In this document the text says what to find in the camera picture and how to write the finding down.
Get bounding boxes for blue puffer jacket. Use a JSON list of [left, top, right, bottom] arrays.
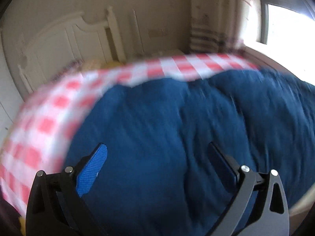
[[64, 70, 314, 235]]

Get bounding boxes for pink white checkered bedsheet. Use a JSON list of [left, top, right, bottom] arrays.
[[1, 54, 257, 216]]

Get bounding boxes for white wardrobe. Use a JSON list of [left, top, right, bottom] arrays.
[[0, 36, 23, 144]]

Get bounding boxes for yellow pillow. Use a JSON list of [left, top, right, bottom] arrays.
[[81, 59, 124, 71]]

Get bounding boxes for white wooden headboard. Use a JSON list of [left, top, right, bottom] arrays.
[[18, 6, 127, 93]]

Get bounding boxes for white leaning rod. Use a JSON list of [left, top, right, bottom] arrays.
[[132, 9, 145, 56]]

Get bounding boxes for patterned window curtain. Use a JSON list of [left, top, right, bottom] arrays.
[[190, 0, 261, 53]]

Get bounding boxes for dark framed window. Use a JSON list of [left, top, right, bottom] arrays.
[[260, 0, 314, 46]]

